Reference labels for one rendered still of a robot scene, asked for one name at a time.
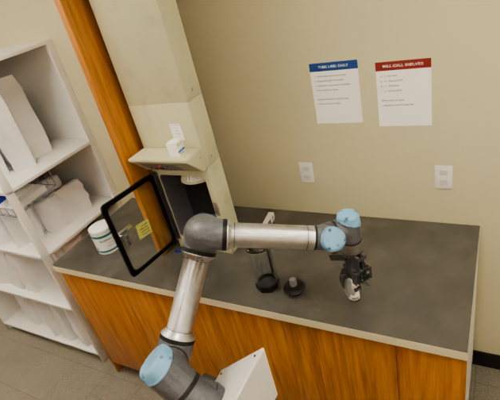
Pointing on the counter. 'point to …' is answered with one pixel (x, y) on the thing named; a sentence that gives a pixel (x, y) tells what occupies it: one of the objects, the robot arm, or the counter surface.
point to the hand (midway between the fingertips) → (353, 289)
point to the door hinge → (166, 204)
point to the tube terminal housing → (202, 132)
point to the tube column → (148, 50)
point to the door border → (114, 235)
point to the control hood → (192, 163)
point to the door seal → (117, 235)
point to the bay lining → (186, 199)
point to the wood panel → (102, 82)
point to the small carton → (175, 148)
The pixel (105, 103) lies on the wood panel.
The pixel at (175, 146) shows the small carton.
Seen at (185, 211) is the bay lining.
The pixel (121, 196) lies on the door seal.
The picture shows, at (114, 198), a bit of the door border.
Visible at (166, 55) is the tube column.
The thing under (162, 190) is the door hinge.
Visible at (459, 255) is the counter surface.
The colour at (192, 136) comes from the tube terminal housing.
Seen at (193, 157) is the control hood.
